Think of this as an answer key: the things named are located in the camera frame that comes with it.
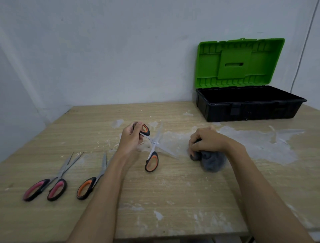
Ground person's right hand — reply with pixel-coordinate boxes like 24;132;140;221
188;126;233;161

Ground person's left hand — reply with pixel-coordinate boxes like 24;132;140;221
117;122;145;158

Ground grey steel wool pad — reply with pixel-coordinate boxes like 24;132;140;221
190;139;228;173

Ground orange handled scissors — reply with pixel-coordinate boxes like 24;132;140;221
132;122;179;173
76;151;117;201

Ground person's left forearm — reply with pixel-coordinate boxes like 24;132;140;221
66;150;131;243

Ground person's right forearm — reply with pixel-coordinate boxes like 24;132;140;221
222;140;314;243

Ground black toolbox with green lid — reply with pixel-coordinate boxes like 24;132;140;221
194;38;308;123

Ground pink handled scissors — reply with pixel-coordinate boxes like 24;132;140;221
23;152;85;202

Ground white wall cable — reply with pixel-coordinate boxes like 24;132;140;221
289;0;320;93

